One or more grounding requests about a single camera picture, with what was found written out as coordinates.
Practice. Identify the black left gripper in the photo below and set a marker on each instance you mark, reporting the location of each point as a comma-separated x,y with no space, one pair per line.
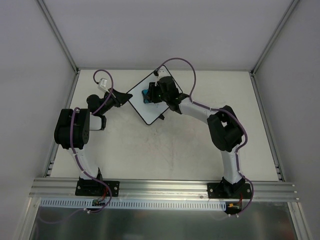
116,97

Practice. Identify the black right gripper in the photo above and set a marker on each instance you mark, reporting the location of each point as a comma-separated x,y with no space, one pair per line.
151,93

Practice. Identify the blue whiteboard eraser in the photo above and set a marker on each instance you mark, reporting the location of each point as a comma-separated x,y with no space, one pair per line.
145,95

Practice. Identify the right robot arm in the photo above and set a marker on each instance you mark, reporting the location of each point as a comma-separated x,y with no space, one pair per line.
224,128

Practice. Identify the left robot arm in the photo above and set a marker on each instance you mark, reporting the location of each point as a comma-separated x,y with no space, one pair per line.
73,128

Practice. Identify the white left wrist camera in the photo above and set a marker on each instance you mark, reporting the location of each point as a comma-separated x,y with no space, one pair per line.
102,84

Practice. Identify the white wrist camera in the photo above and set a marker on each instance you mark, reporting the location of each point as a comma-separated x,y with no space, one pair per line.
102,84
160,73

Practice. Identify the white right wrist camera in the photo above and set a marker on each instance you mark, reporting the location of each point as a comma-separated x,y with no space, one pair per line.
160,73

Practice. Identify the left table edge rail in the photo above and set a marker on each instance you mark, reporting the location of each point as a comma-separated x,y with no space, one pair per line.
62,127

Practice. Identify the table edge rail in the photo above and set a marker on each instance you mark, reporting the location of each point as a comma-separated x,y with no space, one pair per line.
62,127
268,132

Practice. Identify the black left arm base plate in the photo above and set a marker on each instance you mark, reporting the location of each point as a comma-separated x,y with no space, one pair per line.
91,188

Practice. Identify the left aluminium frame post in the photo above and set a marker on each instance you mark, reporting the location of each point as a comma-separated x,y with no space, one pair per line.
57,34

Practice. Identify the aluminium frame post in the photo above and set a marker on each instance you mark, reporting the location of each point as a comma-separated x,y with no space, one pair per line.
57,34
275,34

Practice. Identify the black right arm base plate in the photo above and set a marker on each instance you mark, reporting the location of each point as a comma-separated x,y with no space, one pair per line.
216,191

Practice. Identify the right table edge rail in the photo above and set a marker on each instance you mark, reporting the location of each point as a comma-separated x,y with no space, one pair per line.
268,132

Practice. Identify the aluminium mounting rail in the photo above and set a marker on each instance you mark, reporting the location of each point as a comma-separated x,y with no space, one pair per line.
175,190

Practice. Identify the white slotted cable duct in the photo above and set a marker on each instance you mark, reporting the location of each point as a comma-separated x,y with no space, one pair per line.
135,204

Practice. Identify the right aluminium frame post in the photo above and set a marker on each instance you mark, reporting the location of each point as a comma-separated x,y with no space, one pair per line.
275,34

